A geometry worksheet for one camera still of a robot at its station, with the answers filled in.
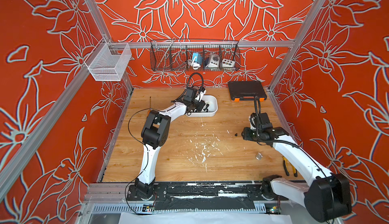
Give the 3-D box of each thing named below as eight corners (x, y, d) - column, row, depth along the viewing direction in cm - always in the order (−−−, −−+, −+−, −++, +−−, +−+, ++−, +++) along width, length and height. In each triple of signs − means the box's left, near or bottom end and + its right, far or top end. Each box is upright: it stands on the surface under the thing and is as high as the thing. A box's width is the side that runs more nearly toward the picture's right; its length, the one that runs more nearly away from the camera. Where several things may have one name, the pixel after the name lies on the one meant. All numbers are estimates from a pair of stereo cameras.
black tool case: (231, 103, 112) (232, 98, 108) (227, 86, 124) (228, 81, 120) (265, 103, 112) (268, 98, 108) (258, 85, 124) (261, 80, 120)
